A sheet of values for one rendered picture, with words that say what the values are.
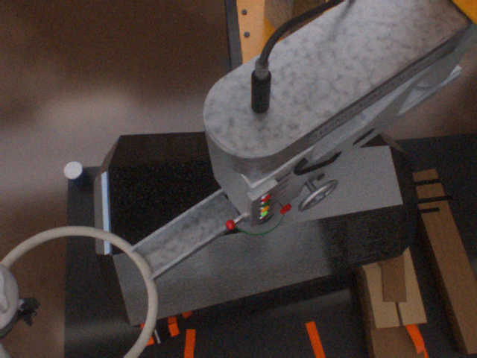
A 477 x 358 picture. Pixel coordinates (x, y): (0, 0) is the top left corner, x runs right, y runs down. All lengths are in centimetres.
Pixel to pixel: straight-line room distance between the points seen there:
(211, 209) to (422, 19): 86
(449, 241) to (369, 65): 179
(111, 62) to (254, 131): 231
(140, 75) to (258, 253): 163
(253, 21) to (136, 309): 136
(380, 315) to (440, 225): 61
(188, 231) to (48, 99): 186
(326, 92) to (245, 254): 98
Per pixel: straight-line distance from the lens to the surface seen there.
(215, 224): 166
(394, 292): 258
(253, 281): 205
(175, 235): 167
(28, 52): 353
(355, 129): 146
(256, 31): 238
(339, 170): 201
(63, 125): 320
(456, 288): 282
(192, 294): 207
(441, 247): 284
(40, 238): 166
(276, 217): 187
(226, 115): 111
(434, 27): 129
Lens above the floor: 273
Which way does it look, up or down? 72 degrees down
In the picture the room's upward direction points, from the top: 3 degrees counter-clockwise
